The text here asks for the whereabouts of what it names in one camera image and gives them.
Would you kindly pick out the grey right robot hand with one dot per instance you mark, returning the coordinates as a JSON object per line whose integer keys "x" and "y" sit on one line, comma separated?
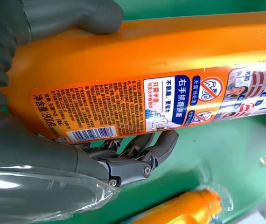
{"x": 30, "y": 160}

